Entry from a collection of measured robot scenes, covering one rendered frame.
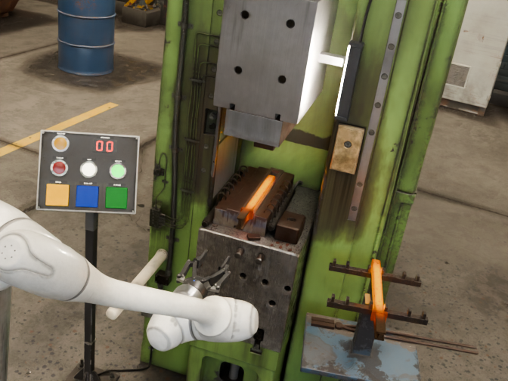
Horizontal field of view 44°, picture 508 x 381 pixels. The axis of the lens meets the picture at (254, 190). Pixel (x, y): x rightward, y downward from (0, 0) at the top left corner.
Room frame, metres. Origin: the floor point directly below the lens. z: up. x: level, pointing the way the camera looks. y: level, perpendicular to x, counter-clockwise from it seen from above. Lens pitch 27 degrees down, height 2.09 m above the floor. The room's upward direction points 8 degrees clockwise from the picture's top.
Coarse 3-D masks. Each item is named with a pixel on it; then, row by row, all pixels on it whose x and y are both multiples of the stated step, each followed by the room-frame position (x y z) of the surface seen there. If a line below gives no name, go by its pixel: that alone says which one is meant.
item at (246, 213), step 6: (270, 180) 2.28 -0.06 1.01; (264, 186) 2.22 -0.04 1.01; (258, 192) 2.16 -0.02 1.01; (264, 192) 2.17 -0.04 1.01; (252, 198) 2.10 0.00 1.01; (258, 198) 2.11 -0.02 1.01; (252, 204) 2.06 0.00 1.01; (240, 210) 2.00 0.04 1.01; (246, 210) 1.98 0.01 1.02; (252, 210) 2.00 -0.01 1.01; (240, 216) 1.93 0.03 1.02; (246, 216) 1.98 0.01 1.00; (252, 216) 2.00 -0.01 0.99; (240, 222) 1.92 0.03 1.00; (246, 222) 1.97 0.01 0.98; (240, 228) 1.92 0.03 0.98
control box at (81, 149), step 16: (48, 144) 2.00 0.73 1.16; (80, 144) 2.02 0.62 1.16; (96, 144) 2.03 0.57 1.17; (128, 144) 2.06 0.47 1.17; (48, 160) 1.97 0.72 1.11; (64, 160) 1.98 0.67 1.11; (80, 160) 1.99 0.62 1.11; (96, 160) 2.01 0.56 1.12; (112, 160) 2.02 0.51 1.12; (128, 160) 2.03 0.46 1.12; (48, 176) 1.94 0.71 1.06; (64, 176) 1.95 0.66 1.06; (80, 176) 1.97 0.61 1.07; (96, 176) 1.98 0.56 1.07; (112, 176) 1.99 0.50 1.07; (128, 176) 2.00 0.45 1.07; (128, 192) 1.98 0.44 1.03; (48, 208) 1.89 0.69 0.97; (64, 208) 1.90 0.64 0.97; (80, 208) 1.91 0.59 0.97; (96, 208) 1.93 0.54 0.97; (128, 208) 1.95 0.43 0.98
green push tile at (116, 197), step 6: (108, 192) 1.96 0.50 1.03; (114, 192) 1.96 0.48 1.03; (120, 192) 1.97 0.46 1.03; (126, 192) 1.97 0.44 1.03; (108, 198) 1.95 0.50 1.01; (114, 198) 1.95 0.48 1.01; (120, 198) 1.96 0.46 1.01; (126, 198) 1.96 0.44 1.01; (108, 204) 1.94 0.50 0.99; (114, 204) 1.94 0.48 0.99; (120, 204) 1.95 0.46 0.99; (126, 204) 1.95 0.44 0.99
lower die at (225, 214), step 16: (256, 176) 2.34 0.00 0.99; (288, 176) 2.38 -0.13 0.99; (240, 192) 2.17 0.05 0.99; (272, 192) 2.21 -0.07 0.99; (224, 208) 2.05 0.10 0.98; (240, 208) 2.05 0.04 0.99; (256, 208) 2.05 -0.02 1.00; (272, 208) 2.08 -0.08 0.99; (224, 224) 2.03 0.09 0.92; (256, 224) 2.00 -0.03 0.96
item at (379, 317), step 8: (376, 264) 1.87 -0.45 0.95; (376, 272) 1.81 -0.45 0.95; (376, 280) 1.76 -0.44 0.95; (376, 288) 1.72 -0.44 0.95; (376, 296) 1.67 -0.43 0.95; (376, 304) 1.63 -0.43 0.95; (376, 312) 1.58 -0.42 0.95; (384, 312) 1.59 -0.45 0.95; (376, 320) 1.55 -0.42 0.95; (384, 320) 1.55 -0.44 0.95; (376, 328) 1.51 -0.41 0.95; (384, 328) 1.51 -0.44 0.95; (376, 336) 1.50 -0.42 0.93
